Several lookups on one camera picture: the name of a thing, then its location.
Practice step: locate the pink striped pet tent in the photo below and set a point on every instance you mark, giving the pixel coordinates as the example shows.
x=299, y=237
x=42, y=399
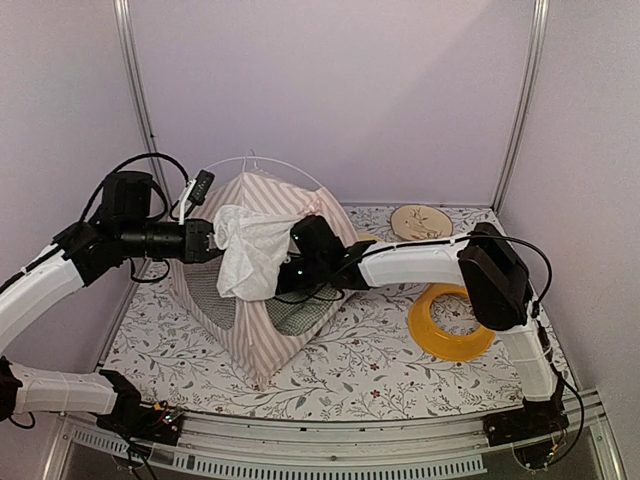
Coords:
x=253, y=216

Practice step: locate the right aluminium frame post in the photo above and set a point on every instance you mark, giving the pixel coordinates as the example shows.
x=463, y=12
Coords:
x=531, y=70

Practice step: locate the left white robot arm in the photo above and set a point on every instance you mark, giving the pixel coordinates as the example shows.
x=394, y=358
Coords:
x=30, y=293

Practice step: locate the beige bowl behind cushion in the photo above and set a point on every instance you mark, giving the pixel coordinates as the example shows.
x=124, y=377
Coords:
x=416, y=222

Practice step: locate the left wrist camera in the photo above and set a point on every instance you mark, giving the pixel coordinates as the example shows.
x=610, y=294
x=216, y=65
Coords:
x=194, y=194

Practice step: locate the green checkered cushion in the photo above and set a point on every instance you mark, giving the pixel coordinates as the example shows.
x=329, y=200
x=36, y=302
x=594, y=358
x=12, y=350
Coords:
x=295, y=316

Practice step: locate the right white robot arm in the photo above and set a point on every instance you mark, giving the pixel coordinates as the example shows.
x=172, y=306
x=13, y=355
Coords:
x=482, y=261

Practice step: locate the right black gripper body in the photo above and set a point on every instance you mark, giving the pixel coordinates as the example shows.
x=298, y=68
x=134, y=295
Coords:
x=311, y=276

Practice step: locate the yellow bowl stand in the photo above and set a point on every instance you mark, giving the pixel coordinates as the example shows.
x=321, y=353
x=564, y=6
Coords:
x=437, y=342

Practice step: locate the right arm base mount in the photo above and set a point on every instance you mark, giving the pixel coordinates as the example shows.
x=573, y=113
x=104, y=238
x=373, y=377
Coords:
x=532, y=420

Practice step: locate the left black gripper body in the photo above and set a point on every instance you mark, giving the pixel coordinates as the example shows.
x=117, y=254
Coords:
x=137, y=239

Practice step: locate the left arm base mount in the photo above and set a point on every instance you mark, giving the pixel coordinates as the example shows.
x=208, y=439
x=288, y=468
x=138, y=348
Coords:
x=131, y=418

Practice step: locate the floral table mat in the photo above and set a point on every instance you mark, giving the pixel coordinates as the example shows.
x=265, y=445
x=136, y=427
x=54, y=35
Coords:
x=361, y=365

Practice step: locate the cream pet bowl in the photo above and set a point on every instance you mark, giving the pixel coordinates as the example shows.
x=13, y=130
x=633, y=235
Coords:
x=368, y=238

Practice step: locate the front aluminium rail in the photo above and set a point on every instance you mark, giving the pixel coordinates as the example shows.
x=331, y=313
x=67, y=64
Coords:
x=451, y=447

